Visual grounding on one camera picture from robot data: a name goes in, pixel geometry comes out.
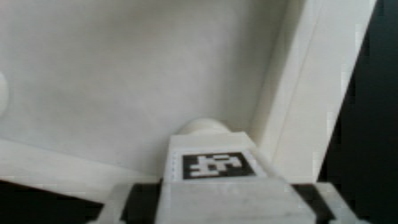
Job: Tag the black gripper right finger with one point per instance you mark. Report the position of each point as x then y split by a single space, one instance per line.
320 195

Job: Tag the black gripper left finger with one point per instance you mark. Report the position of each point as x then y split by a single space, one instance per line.
130 205

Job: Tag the white square tabletop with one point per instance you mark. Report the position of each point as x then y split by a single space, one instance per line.
121 66

